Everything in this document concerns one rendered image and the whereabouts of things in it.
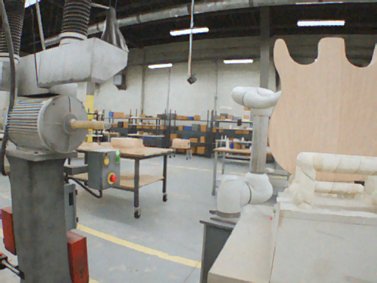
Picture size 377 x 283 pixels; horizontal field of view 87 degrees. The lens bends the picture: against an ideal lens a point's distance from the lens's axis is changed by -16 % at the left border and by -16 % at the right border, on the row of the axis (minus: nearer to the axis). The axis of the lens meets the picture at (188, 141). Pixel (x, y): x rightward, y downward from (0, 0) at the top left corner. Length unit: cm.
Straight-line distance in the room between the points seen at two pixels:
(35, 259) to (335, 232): 122
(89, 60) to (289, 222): 70
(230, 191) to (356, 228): 99
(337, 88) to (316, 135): 14
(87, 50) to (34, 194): 70
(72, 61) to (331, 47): 79
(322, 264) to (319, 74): 47
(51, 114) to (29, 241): 63
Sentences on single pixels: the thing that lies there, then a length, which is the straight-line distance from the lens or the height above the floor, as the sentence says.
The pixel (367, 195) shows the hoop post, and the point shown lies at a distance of 63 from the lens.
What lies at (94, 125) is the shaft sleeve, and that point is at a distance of 93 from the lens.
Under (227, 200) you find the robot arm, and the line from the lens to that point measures 143.
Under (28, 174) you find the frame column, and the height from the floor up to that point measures 102.
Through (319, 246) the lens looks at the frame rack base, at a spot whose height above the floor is 103.
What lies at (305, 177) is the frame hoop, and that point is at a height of 117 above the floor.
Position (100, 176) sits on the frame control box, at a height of 100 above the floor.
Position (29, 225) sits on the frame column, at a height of 77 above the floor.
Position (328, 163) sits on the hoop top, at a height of 120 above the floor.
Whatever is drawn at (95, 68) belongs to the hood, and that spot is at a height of 143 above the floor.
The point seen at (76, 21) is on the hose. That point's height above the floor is 164.
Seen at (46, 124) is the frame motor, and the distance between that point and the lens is 101.
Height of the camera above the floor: 125
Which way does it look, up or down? 3 degrees down
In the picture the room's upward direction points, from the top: 3 degrees clockwise
